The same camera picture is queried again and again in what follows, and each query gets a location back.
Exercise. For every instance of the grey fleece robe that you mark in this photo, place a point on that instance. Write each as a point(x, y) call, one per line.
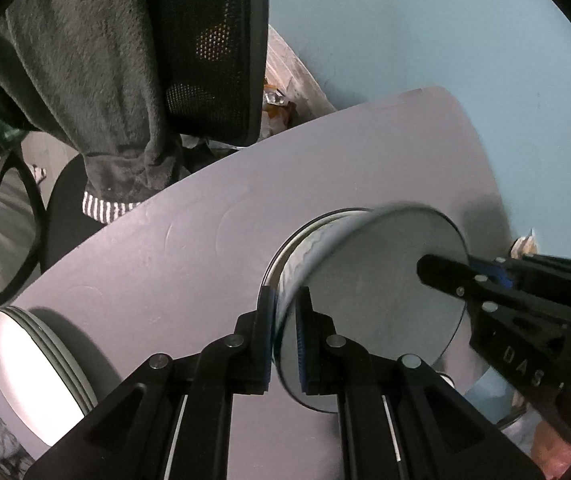
point(90, 60)

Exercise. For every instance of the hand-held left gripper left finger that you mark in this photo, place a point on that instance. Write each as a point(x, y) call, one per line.
point(267, 345)

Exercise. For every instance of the light blue cloth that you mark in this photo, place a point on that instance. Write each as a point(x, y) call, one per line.
point(495, 395)

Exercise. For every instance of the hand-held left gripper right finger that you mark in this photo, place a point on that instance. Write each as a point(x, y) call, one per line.
point(304, 355)

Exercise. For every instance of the black mesh office chair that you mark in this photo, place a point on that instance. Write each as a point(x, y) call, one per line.
point(210, 60)

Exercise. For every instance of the crinkled plastic bag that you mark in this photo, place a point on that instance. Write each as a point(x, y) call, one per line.
point(290, 75)

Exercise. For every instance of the person's right hand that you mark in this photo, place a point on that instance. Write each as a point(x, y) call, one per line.
point(553, 442)

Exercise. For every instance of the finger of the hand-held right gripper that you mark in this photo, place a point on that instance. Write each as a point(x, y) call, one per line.
point(540, 270)
point(445, 275)

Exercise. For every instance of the crumpled snack wrappers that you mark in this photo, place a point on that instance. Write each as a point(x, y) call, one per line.
point(524, 246)

